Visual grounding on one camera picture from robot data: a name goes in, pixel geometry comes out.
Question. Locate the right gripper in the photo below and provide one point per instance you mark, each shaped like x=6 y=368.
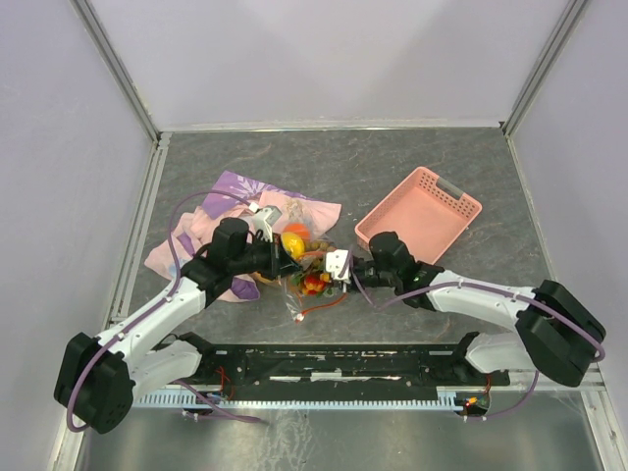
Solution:
x=348 y=285

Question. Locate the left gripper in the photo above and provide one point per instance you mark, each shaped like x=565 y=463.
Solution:
x=281 y=262

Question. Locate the fake red cherry bunch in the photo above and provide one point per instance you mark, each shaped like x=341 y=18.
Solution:
x=314 y=284

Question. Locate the clear zip top bag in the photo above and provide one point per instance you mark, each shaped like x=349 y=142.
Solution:
x=299 y=306

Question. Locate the fake brown longan bunch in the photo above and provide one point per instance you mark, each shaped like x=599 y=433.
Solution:
x=319 y=245

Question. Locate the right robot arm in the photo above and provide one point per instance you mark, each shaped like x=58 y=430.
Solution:
x=544 y=328

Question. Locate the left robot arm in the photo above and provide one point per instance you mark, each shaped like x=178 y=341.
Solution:
x=102 y=376

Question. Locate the fake yellow lemon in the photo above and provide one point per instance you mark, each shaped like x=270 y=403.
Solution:
x=293 y=244

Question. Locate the fake orange persimmon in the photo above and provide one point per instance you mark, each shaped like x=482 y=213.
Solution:
x=298 y=229

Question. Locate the pink purple printed cloth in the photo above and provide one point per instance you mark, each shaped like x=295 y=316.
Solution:
x=224 y=215

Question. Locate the pink plastic basket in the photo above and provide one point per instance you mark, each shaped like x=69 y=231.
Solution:
x=427 y=212

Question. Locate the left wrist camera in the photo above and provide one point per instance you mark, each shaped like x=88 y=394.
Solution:
x=263 y=219

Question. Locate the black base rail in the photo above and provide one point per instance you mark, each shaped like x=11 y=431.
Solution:
x=346 y=370

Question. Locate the light blue cable duct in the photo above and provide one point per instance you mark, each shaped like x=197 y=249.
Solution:
x=180 y=398

